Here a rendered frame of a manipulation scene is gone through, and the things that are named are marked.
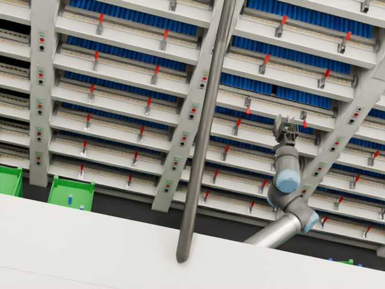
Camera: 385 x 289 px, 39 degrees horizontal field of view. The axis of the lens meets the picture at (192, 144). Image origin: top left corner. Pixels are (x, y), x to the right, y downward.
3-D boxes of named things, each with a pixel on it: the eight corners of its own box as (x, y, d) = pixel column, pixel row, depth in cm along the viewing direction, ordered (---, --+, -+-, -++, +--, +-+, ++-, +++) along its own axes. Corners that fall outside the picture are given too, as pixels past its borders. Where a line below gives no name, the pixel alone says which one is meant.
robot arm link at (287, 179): (272, 192, 210) (279, 177, 202) (271, 167, 218) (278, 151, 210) (296, 195, 210) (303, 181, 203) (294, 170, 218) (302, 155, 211)
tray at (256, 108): (330, 132, 253) (339, 125, 244) (206, 103, 246) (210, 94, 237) (334, 93, 260) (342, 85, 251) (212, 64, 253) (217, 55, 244)
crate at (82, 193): (83, 242, 252) (85, 234, 246) (39, 236, 249) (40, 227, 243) (94, 191, 271) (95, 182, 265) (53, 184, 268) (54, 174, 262)
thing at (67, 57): (186, 98, 245) (191, 86, 232) (52, 67, 238) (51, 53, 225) (193, 59, 252) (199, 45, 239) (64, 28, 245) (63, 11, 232)
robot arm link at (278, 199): (279, 216, 218) (287, 199, 209) (260, 196, 223) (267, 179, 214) (295, 205, 223) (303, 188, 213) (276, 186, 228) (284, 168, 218)
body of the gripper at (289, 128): (298, 123, 221) (300, 145, 214) (290, 136, 228) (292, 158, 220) (281, 119, 220) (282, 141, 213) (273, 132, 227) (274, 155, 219)
